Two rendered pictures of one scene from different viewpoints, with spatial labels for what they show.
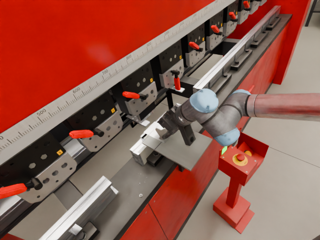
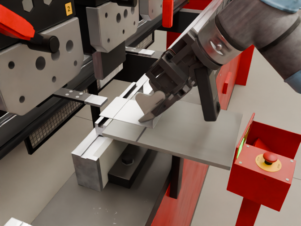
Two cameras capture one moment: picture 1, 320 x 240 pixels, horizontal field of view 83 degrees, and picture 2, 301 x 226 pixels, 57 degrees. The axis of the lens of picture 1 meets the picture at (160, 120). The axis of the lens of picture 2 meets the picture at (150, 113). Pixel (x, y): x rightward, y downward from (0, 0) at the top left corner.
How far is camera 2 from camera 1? 0.36 m
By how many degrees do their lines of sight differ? 22
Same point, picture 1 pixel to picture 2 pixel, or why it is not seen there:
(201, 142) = (225, 119)
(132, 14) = not seen: outside the picture
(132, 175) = (79, 214)
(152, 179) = (130, 214)
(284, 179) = (289, 210)
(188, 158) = (215, 147)
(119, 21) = not seen: outside the picture
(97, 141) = (27, 83)
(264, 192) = not seen: outside the picture
